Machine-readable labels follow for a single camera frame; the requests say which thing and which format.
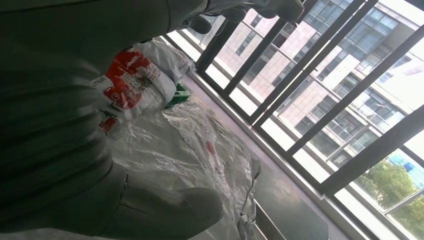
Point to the white package red block print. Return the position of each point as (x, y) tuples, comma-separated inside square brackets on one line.
[(132, 79)]

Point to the green tree outside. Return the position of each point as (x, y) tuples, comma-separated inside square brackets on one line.
[(386, 180)]

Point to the grey printed courier package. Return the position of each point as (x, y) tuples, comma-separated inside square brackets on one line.
[(185, 159)]

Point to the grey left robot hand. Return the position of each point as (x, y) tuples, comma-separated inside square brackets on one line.
[(82, 26)]

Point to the black window frame bars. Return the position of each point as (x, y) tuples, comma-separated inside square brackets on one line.
[(374, 152)]

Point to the green plastic crate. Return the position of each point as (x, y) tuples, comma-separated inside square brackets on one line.
[(179, 96)]

